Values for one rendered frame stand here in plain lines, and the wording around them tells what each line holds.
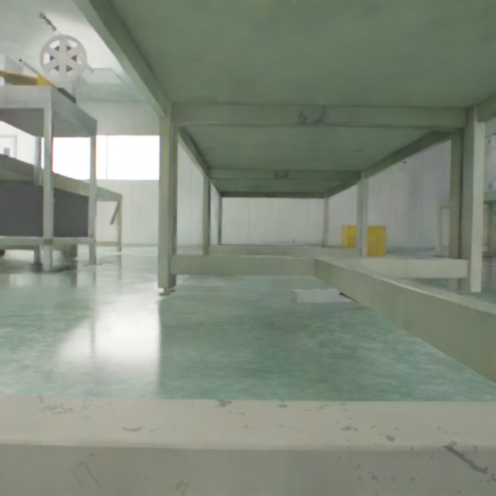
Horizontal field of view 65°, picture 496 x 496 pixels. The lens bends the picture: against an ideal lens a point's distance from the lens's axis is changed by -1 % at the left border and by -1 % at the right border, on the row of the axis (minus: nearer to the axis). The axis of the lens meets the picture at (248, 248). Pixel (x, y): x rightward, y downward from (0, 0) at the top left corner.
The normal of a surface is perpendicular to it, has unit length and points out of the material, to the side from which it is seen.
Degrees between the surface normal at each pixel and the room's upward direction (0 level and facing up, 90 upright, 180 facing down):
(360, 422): 0
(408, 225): 90
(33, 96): 90
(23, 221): 90
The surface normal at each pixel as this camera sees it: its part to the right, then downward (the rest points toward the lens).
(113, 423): 0.01, -1.00
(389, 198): 0.00, 0.03
